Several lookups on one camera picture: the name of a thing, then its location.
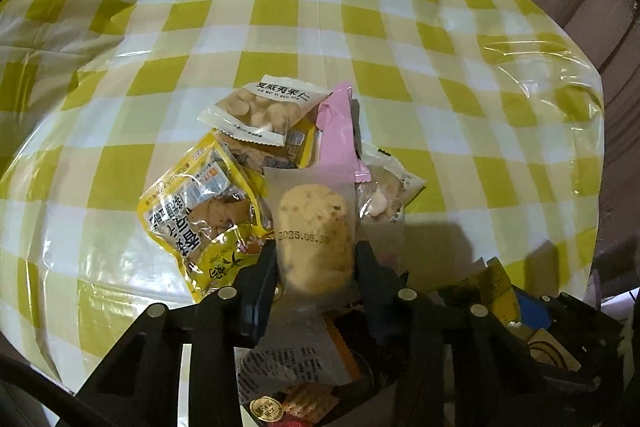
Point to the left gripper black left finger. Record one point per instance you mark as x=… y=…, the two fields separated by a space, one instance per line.
x=256 y=286

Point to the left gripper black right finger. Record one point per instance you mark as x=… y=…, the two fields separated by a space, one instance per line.
x=378 y=287

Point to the yellow dried tofu packet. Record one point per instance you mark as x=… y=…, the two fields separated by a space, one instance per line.
x=206 y=212

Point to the clear-wrapped round cookie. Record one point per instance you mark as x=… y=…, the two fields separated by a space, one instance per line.
x=313 y=212

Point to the pink snack wrapper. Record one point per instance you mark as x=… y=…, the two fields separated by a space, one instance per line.
x=337 y=145

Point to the white printed snack packet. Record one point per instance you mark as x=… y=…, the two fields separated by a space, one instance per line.
x=290 y=356

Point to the yellow blue snack box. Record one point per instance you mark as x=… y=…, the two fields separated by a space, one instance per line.
x=496 y=291

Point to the red cracker packet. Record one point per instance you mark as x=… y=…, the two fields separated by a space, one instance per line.
x=302 y=405

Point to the white biscuit ball packet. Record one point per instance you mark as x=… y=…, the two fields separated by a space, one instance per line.
x=263 y=112

